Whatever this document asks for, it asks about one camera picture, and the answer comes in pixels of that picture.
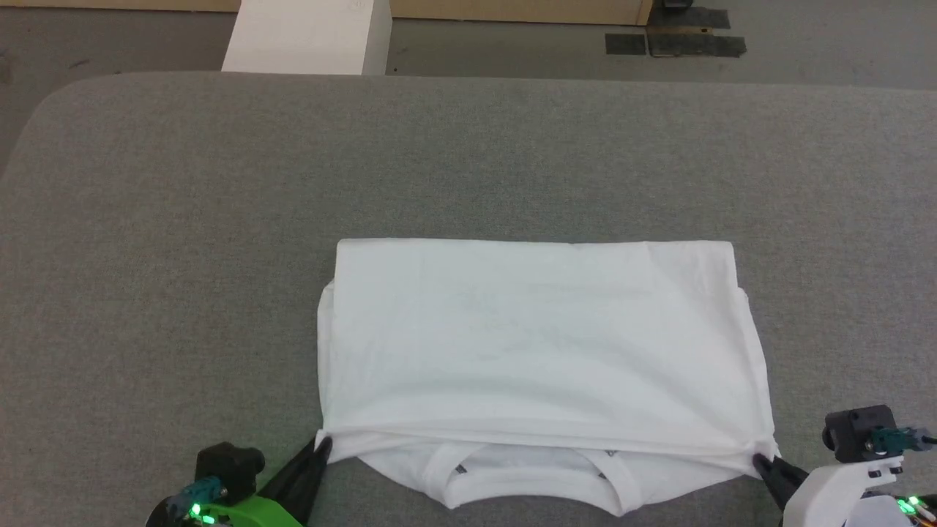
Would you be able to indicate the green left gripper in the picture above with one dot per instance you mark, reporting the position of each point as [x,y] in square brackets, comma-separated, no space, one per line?
[241,514]

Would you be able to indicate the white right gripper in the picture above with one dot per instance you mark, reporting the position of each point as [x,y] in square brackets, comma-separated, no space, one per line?
[842,490]

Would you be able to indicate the white t-shirt garment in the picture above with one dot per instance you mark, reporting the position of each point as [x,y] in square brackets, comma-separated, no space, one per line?
[542,344]

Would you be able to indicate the white box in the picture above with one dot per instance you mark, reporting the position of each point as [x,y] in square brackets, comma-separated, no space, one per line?
[300,36]

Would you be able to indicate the large black floor tape patch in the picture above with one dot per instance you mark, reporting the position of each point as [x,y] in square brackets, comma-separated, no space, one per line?
[695,36]

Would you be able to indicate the small black floor tape patch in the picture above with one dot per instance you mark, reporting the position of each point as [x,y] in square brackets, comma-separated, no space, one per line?
[626,44]

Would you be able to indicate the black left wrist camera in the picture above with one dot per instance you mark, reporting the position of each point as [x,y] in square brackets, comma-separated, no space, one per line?
[230,468]

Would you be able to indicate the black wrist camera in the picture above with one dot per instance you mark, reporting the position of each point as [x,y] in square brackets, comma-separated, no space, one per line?
[856,432]
[230,468]

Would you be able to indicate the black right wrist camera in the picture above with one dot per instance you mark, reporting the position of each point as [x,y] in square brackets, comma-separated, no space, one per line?
[856,432]

